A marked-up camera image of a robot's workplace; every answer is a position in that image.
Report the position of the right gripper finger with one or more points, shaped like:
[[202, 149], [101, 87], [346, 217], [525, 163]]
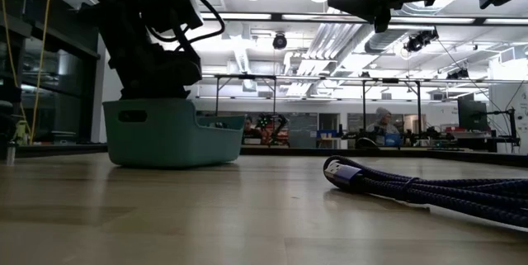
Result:
[[359, 6]]

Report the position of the black jointed stand arm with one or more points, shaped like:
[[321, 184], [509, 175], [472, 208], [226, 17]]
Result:
[[511, 124]]

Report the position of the black ceiling spotlight cluster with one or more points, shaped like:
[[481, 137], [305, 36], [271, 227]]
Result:
[[418, 41]]

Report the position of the teal plastic bin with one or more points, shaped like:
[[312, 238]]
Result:
[[173, 145]]

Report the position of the long ceiling light strip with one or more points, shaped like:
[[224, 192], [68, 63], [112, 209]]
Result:
[[235, 16]]

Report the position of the small black ceiling fixture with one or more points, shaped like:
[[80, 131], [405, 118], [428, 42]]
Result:
[[458, 74]]

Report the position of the person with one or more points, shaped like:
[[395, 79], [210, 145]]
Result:
[[248, 126], [383, 124]]

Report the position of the small grey box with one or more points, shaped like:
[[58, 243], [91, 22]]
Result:
[[62, 137]]

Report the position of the black red background robot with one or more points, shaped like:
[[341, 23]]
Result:
[[270, 126]]

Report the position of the dark grey board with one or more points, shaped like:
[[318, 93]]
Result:
[[303, 129]]

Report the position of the yellow green bottle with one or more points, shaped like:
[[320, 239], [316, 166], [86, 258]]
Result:
[[21, 132]]

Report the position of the black computer monitor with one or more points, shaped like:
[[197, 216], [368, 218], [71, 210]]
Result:
[[472, 114]]

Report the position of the cluttered background workbench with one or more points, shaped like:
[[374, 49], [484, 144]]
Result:
[[474, 143]]

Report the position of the grey ventilation duct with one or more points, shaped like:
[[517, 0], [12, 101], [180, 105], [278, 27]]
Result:
[[383, 40]]

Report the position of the black metal workstation frame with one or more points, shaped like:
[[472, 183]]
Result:
[[419, 108], [217, 96]]

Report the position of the black ceiling camera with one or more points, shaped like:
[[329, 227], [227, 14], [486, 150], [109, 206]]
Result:
[[279, 41]]

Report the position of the black aluminium table frame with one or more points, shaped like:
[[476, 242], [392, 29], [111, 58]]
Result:
[[288, 151]]

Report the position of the small silver metal post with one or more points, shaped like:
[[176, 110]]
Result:
[[10, 154]]

